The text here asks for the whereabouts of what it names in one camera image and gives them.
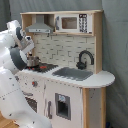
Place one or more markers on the right red stove knob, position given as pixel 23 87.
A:
pixel 34 83

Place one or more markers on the wooden toy kitchen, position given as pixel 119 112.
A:
pixel 87 97

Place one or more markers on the black toy stovetop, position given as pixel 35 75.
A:
pixel 42 67

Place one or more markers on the grey range hood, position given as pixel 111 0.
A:
pixel 39 25

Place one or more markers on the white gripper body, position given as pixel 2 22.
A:
pixel 27 45

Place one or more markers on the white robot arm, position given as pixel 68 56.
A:
pixel 14 45

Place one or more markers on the toy dishwasher door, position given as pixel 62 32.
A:
pixel 59 105

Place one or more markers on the toy oven door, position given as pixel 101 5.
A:
pixel 31 101

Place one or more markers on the toy microwave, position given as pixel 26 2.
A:
pixel 73 23

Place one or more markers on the small metal pot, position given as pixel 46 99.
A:
pixel 33 61

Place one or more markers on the black toy faucet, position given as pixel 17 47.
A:
pixel 82 63

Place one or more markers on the grey toy sink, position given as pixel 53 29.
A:
pixel 72 73

